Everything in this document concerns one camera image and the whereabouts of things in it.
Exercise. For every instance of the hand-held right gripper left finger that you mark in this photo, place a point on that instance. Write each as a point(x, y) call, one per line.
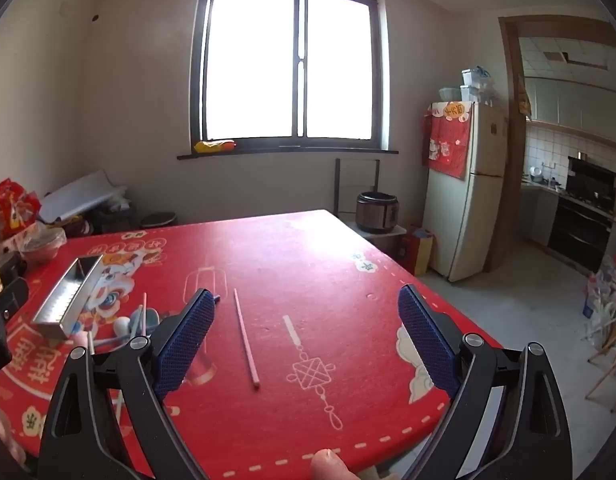
point(188, 340)

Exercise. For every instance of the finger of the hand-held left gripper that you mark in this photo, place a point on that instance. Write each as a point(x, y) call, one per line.
point(10, 296)

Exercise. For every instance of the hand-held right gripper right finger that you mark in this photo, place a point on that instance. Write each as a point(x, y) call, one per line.
point(428, 340)

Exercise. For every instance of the blue spoon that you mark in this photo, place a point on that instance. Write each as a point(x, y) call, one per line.
point(148, 320)

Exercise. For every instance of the pink chopstick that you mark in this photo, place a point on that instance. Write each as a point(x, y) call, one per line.
point(246, 337)

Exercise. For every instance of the metal utensil tray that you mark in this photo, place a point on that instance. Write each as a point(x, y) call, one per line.
point(70, 295)

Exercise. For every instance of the person's right hand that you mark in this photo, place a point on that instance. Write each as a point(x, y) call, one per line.
point(330, 467)

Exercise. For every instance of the black box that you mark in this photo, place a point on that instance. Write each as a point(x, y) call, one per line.
point(10, 266)

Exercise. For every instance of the white chopstick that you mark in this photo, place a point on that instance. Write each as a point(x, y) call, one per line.
point(143, 312)

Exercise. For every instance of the plastic covered bowl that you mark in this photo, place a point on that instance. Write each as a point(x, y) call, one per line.
point(40, 245)

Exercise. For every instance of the white spoon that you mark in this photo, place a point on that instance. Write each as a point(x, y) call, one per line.
point(121, 326)

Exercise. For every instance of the red gift bag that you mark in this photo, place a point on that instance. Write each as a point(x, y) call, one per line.
point(418, 252)

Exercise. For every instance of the red snack bag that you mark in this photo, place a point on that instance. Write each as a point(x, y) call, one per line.
point(13, 207)

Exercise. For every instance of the white low shelf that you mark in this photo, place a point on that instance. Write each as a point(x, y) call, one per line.
point(388, 237)

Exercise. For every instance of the dark round stool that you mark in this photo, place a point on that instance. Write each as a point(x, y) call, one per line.
point(158, 220)

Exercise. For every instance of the black bag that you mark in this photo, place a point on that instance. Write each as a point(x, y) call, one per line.
point(113, 217)

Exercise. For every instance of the white refrigerator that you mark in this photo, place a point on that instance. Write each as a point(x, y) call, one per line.
point(468, 210)

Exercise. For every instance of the dark rice cooker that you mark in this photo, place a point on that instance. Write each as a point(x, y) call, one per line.
point(378, 212)

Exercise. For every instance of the grey kitchen counter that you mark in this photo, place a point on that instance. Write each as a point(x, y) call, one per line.
point(535, 212)

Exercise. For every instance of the wooden folding rack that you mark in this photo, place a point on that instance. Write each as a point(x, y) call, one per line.
point(610, 360)

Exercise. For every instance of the black kitchen stove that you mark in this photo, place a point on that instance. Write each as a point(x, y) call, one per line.
point(578, 232)

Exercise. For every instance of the yellow toy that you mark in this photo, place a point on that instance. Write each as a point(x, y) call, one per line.
point(213, 146)

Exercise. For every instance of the dark windowsill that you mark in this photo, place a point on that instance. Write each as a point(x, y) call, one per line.
point(288, 154)

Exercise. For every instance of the black range hood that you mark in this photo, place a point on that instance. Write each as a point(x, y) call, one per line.
point(590, 175)

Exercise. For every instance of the clear plastic storage box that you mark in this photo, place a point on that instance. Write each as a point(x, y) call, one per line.
point(475, 93)
point(475, 76)

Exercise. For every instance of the dark framed window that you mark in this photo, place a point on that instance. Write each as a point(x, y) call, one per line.
point(248, 60)

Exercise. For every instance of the black metal rack frame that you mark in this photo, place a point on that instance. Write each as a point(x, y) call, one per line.
point(336, 185)

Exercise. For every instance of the wooden door frame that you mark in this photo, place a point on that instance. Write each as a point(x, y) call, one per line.
point(508, 110)

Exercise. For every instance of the white wall cabinets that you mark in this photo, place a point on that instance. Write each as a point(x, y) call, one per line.
point(568, 105)

